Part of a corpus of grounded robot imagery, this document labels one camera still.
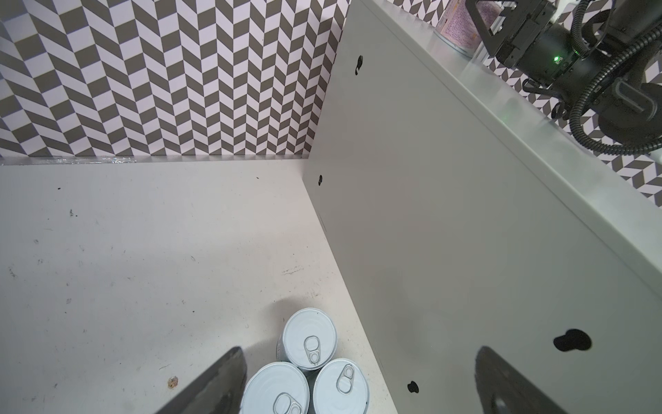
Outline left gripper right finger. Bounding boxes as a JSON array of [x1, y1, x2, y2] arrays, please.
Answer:
[[474, 346, 566, 414]]

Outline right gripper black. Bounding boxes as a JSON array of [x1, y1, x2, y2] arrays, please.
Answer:
[[465, 1, 584, 86]]

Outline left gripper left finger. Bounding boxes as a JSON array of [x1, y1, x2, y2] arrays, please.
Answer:
[[157, 346, 248, 414]]

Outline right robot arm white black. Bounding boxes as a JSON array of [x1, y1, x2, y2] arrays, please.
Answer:
[[465, 1, 661, 155]]

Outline can middle left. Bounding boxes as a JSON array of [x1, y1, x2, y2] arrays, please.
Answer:
[[240, 362, 310, 414]]

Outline can teal label back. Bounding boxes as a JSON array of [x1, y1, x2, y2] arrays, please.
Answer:
[[276, 307, 338, 374]]

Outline can teal label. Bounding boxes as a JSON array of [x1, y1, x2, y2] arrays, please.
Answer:
[[276, 307, 338, 374], [310, 358, 370, 414]]

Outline can teal label right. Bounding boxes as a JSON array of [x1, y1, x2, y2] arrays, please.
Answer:
[[310, 358, 370, 414]]

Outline grey metal cabinet box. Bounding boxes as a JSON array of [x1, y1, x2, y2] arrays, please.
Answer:
[[303, 1, 661, 413]]

